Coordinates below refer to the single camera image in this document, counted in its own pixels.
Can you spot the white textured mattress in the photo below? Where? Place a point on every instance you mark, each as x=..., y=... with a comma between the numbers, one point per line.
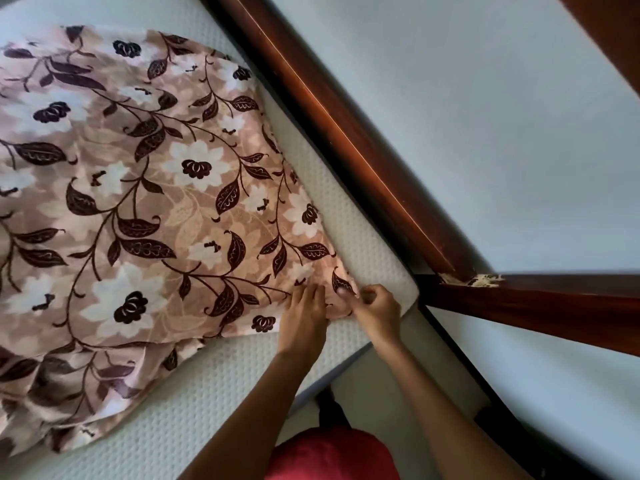
x=225, y=384

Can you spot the dark wooden bed frame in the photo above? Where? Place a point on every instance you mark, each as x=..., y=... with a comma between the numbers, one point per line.
x=375, y=159

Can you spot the person's right forearm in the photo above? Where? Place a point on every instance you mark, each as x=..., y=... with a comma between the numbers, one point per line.
x=440, y=419

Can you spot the person's pink garment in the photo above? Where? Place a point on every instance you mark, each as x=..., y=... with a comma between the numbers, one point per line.
x=332, y=454

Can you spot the pink floral bed sheet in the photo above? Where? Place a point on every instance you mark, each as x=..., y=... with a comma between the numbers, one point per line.
x=140, y=219

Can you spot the person's left hand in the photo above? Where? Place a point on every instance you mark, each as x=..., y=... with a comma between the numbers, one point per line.
x=302, y=319

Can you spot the person's right hand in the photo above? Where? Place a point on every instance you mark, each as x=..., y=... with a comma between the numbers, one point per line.
x=377, y=314

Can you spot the person's black trousers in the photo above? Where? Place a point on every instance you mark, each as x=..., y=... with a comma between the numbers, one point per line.
x=332, y=409

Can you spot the person's left forearm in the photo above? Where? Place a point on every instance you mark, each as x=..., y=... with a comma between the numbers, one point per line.
x=250, y=419

